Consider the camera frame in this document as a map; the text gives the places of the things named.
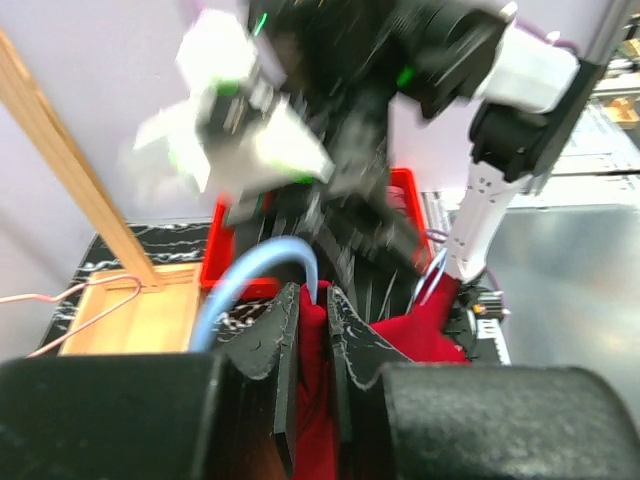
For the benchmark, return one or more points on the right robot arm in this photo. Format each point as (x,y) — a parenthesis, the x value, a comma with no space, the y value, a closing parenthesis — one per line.
(347,60)

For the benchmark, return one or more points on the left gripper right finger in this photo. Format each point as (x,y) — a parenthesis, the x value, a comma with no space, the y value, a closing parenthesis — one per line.
(397,419)

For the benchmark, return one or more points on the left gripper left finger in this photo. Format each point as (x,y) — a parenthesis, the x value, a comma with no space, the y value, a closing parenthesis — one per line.
(225,414)

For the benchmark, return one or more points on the wooden clothes rack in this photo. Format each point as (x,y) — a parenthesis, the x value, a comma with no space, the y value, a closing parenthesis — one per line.
(137,287)

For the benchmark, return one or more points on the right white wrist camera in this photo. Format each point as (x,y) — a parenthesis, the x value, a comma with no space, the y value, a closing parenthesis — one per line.
(235,132)

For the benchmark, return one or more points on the dark striped shirt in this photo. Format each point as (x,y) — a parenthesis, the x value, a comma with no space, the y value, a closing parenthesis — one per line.
(376,282)

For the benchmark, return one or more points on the red dress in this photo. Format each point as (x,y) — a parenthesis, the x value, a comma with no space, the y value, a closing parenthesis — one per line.
(315,458)

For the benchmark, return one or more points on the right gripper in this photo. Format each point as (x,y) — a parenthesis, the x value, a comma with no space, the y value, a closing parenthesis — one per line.
(356,141)

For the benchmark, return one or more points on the red plastic bin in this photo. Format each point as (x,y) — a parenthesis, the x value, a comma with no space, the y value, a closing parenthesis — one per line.
(219,253)

